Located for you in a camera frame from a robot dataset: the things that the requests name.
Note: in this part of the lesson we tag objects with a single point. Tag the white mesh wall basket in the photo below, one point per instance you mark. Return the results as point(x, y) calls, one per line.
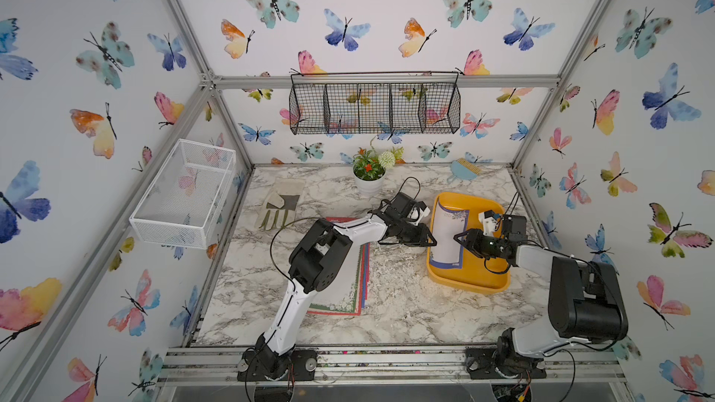
point(182, 204)

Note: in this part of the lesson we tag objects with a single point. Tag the blue stationery paper stack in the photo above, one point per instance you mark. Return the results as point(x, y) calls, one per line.
point(448, 254)

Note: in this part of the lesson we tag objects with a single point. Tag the beige work glove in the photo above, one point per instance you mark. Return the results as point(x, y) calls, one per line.
point(279, 208)

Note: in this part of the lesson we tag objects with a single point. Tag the yellow storage tray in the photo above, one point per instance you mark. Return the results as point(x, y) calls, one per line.
point(476, 275)

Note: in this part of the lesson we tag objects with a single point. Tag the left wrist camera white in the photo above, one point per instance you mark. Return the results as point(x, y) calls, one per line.
point(420, 211)

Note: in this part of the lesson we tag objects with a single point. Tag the potted flower plant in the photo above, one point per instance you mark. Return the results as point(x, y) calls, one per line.
point(370, 165)

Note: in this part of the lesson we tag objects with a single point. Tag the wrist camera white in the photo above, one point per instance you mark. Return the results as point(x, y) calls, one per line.
point(491, 222)
point(420, 211)

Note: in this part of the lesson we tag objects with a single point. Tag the blue dustpan brush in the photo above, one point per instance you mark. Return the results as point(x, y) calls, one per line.
point(464, 171)

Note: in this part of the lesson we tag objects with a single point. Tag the black wire wall basket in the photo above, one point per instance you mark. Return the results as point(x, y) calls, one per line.
point(374, 103)

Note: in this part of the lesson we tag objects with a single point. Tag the red pink stationery paper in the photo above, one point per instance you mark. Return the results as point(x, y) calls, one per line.
point(362, 279)
point(338, 219)

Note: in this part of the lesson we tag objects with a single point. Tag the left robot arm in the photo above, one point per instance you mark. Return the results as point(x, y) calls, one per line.
point(315, 263)

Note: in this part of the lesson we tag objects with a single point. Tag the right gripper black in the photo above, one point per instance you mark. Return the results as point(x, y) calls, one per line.
point(473, 239)

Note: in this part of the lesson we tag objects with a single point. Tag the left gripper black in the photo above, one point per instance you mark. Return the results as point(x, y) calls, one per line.
point(421, 233)

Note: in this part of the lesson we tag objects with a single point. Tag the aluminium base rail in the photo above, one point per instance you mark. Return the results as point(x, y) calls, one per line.
point(388, 364)

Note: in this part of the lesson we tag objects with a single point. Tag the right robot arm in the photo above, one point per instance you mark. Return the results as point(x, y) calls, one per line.
point(585, 308)

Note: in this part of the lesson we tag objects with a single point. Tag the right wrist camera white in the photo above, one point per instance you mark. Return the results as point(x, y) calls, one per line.
point(491, 222)

